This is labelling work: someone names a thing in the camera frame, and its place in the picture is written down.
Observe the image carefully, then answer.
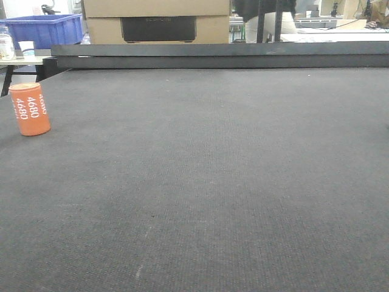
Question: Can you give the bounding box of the white desk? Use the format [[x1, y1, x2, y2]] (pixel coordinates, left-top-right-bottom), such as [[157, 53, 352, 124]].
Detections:
[[280, 19, 388, 43]]

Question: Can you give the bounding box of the lower cardboard box black insert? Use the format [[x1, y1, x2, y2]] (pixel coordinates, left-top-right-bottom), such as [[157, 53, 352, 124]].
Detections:
[[87, 16, 229, 44]]

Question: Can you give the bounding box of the white paper cup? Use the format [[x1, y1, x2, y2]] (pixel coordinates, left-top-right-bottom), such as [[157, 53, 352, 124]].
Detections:
[[18, 41, 35, 59]]

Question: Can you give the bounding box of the black foam tray rail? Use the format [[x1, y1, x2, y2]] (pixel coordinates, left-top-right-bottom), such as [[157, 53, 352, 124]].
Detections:
[[51, 41, 388, 69]]

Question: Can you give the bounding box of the blue plastic crate on table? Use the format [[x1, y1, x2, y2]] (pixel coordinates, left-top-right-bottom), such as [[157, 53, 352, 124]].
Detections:
[[1, 14, 83, 49]]

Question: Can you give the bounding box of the upper cardboard box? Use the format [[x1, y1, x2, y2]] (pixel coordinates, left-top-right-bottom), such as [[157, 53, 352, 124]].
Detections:
[[83, 0, 230, 18]]

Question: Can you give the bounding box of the clear plastic jar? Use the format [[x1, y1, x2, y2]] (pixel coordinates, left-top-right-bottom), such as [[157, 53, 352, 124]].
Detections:
[[0, 24, 16, 61]]

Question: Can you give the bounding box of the orange cylinder marked 4680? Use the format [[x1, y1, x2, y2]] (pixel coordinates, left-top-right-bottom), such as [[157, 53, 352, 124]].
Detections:
[[9, 82, 51, 136]]

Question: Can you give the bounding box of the side table with black legs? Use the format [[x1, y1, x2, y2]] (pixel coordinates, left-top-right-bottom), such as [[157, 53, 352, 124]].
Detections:
[[1, 49, 51, 97]]

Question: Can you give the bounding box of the seated person in brown jacket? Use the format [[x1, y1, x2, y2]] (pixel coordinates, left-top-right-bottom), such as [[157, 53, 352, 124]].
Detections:
[[365, 0, 388, 29]]

